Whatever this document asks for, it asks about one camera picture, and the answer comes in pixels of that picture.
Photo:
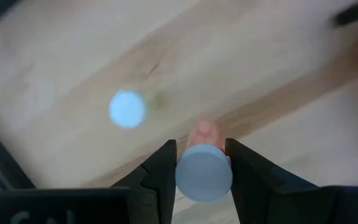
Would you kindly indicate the orange bottle with white cap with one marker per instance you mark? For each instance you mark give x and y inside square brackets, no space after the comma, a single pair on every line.
[204,174]

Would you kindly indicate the yellow-green bottle yellow pills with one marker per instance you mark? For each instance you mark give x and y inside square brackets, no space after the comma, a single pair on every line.
[127,109]

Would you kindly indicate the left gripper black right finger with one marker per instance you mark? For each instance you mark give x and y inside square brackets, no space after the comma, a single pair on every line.
[259,193]

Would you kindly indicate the black aluminium table frame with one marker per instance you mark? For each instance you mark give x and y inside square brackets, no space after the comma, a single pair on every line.
[2,165]

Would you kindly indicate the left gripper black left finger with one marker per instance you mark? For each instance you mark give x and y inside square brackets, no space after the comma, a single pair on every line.
[154,186]

